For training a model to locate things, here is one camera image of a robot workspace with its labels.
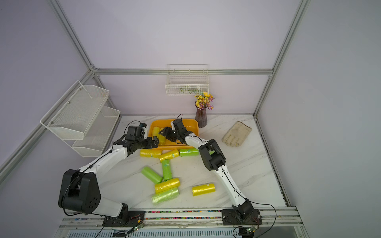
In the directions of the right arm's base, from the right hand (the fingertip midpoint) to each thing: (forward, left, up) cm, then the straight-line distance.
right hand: (162, 135), depth 104 cm
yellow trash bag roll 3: (-15, +6, +1) cm, 16 cm away
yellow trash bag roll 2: (-6, -1, +2) cm, 7 cm away
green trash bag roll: (-15, -21, +1) cm, 25 cm away
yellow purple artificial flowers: (+12, -30, +21) cm, 39 cm away
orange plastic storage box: (+10, -21, -1) cm, 23 cm away
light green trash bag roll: (-42, -4, +1) cm, 42 cm away
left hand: (-12, +4, +8) cm, 15 cm away
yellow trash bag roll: (+5, +6, +1) cm, 7 cm away
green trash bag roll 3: (-26, -6, 0) cm, 26 cm away
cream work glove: (+2, -54, -3) cm, 54 cm away
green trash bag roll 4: (-29, +3, 0) cm, 29 cm away
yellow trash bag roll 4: (-17, -6, 0) cm, 18 cm away
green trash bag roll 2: (-27, -31, +21) cm, 46 cm away
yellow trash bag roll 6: (-38, -27, 0) cm, 46 cm away
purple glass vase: (+11, -28, +8) cm, 31 cm away
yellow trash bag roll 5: (-36, -5, +1) cm, 36 cm away
